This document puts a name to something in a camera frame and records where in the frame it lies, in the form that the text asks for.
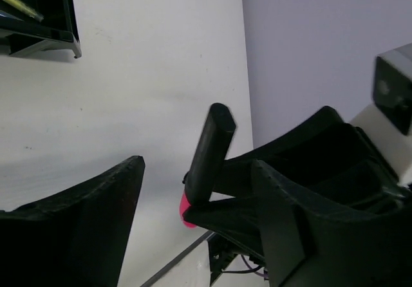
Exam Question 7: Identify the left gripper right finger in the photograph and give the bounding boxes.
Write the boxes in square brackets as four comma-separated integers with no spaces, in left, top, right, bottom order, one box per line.
[251,160,411,286]

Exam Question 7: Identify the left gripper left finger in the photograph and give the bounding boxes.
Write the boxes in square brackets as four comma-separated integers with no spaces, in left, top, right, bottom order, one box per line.
[1,156,145,286]

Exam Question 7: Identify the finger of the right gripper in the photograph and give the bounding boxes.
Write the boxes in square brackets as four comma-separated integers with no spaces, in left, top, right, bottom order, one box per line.
[213,106,402,208]
[183,197,265,264]

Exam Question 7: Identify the pink highlighter marker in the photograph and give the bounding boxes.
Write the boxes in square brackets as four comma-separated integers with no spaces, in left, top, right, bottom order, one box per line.
[179,103,236,217]

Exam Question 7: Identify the yellow thin pen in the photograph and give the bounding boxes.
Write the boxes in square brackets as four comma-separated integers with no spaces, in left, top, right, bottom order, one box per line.
[2,0,44,23]

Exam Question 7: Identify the black four-compartment organizer tray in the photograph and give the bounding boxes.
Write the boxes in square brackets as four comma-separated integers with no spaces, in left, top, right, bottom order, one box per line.
[1,0,82,59]

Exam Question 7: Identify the metal mounting rail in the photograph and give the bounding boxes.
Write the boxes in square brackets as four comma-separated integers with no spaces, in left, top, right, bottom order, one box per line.
[141,231,214,287]

